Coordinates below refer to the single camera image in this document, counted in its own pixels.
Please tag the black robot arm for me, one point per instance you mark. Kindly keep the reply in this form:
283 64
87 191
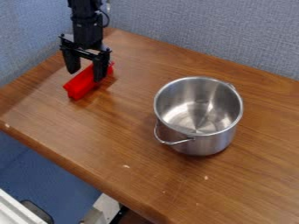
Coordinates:
84 43

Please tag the red rectangular block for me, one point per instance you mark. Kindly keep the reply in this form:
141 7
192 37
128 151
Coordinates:
81 84

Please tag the white table leg base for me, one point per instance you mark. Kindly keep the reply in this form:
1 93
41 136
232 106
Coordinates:
103 211

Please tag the stainless steel pot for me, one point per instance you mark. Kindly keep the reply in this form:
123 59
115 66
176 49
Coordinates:
197 111

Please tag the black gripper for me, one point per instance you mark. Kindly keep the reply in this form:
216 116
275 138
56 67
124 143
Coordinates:
95 52

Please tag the white furniture piece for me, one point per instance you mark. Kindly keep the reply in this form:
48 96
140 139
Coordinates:
13 213

